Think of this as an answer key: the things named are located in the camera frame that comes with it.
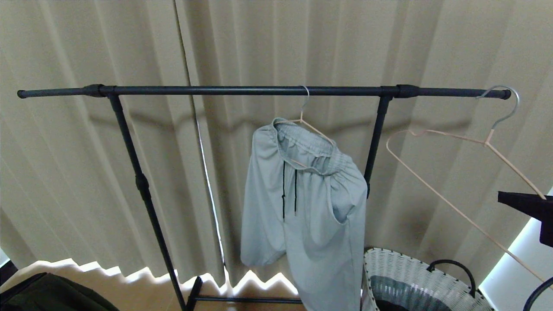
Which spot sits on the beige curtain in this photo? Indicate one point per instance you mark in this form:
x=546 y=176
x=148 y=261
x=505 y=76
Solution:
x=86 y=172

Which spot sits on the black clothes rack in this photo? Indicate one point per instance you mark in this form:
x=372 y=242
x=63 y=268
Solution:
x=216 y=90

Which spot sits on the pale grey shorts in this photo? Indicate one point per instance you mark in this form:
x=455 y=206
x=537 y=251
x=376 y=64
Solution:
x=311 y=242

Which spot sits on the pink clothes hanger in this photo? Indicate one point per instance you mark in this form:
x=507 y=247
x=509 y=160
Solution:
x=317 y=131
x=432 y=188

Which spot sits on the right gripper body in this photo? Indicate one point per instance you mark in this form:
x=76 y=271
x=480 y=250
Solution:
x=547 y=233

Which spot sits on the white laundry basket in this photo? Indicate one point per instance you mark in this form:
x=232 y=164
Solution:
x=389 y=268

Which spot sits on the green garment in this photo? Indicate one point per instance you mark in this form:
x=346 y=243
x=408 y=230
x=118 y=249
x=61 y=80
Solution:
x=65 y=298

